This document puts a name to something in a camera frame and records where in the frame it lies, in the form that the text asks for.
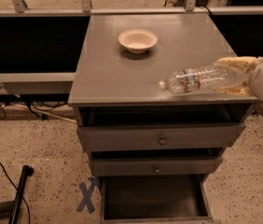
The white paper bowl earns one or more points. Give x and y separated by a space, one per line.
137 41

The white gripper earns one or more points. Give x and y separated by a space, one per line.
243 64

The grey bottom drawer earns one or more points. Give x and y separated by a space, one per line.
155 199

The grey wooden drawer cabinet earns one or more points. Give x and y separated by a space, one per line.
108 75

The grey middle drawer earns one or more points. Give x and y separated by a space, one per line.
155 162

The grey top drawer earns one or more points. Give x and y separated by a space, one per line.
134 128

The clear plastic water bottle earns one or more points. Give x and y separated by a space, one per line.
199 78

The grey drawer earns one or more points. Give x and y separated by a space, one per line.
155 162
134 128
155 199

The black metal stand leg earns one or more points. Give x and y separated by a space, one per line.
11 209

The blue tape X mark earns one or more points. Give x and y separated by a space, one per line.
86 195

